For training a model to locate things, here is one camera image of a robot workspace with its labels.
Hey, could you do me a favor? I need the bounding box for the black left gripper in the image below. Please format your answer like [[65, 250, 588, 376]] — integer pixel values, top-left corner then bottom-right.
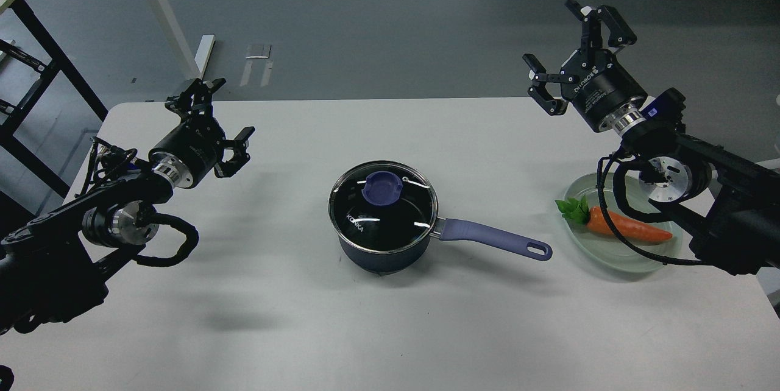
[[148, 78, 255, 189]]

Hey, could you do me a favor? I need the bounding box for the glass lid with blue knob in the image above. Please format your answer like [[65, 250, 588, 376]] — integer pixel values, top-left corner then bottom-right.
[[328, 160, 438, 254]]

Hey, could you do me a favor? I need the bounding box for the black metal rack left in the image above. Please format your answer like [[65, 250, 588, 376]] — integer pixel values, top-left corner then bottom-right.
[[1, 0, 108, 197]]

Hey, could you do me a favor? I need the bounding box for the orange toy carrot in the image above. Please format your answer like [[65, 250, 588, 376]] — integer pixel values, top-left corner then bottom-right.
[[555, 196, 673, 244]]

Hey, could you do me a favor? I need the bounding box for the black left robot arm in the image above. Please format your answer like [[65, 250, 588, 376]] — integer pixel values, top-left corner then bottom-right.
[[1, 78, 254, 334]]

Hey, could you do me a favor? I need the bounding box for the blue saucepan with handle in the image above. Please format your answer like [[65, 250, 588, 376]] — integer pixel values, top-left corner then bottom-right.
[[328, 160, 553, 274]]

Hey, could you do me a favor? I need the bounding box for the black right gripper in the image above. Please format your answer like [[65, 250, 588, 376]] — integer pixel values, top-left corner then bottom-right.
[[523, 0, 647, 132]]

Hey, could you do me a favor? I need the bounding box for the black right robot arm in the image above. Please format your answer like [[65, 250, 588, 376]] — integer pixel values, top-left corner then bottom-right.
[[523, 0, 779, 275]]

